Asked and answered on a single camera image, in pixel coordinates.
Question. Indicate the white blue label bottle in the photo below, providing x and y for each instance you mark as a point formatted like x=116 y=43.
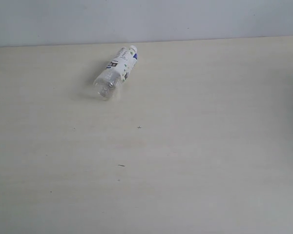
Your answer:
x=116 y=72

